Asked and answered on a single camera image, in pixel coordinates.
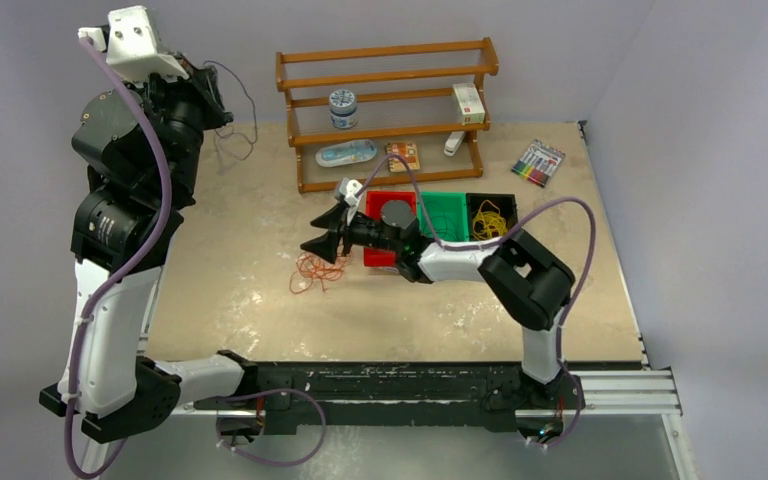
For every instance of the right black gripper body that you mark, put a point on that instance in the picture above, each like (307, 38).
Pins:
(340, 231)

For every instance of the blue white jar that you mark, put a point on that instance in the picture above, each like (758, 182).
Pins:
(343, 107)

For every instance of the white stapler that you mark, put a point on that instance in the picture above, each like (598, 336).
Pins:
(453, 143)

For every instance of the black plastic bin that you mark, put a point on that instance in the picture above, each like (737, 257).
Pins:
(490, 216)

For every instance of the wooden three-tier shelf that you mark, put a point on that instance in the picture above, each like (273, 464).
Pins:
(404, 93)

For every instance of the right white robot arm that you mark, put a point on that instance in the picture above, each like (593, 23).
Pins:
(532, 284)

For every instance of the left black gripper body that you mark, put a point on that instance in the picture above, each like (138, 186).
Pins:
(193, 90)

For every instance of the red plastic bin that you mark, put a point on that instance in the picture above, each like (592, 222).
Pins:
(375, 200)

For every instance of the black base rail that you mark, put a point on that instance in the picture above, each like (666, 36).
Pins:
(495, 396)

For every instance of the white red box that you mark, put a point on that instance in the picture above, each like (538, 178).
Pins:
(469, 105)

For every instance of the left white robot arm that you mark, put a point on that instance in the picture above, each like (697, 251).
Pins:
(142, 152)

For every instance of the orange spiral notebook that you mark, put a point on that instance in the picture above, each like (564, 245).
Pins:
(408, 151)

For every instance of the green plastic bin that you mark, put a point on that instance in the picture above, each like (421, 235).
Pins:
(448, 215)

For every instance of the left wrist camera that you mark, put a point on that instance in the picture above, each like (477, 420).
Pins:
(133, 47)

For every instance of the blue correction tape package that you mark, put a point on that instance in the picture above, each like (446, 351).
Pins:
(347, 153)

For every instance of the coloured marker set pack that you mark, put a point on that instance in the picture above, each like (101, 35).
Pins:
(538, 163)

